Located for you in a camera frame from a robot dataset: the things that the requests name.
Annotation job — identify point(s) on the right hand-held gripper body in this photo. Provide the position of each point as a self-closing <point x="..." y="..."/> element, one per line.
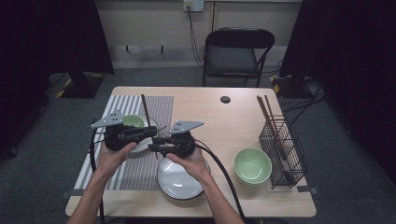
<point x="182" y="146"/>

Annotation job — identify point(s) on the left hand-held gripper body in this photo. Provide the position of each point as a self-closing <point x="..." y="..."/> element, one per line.
<point x="120" y="138"/>

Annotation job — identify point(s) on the grey striped placemat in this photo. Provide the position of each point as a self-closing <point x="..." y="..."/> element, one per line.
<point x="140" y="174"/>

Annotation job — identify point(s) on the grey tape piece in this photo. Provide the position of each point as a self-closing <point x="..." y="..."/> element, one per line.
<point x="306" y="189"/>
<point x="73" y="193"/>

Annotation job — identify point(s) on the black stand base striped tape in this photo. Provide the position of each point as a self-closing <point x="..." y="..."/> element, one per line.
<point x="81" y="88"/>
<point x="289" y="88"/>

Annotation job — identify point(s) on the dark curtain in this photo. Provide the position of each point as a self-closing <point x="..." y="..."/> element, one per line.
<point x="37" y="62"/>
<point x="348" y="62"/>

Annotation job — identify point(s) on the person's right hand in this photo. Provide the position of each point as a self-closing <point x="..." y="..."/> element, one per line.
<point x="193" y="166"/>

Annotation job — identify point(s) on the black folding chair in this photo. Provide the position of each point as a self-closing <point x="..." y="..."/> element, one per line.
<point x="236" y="56"/>

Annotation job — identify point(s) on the person's left hand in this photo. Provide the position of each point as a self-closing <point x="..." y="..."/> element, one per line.
<point x="112" y="161"/>

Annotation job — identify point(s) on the green ceramic bowl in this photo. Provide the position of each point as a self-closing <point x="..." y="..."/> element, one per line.
<point x="134" y="119"/>
<point x="252" y="165"/>

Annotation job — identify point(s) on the white plate black rim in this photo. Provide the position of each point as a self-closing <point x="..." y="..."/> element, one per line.
<point x="177" y="183"/>
<point x="142" y="145"/>

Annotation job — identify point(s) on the white wall socket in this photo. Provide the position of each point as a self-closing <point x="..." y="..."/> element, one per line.
<point x="193" y="4"/>

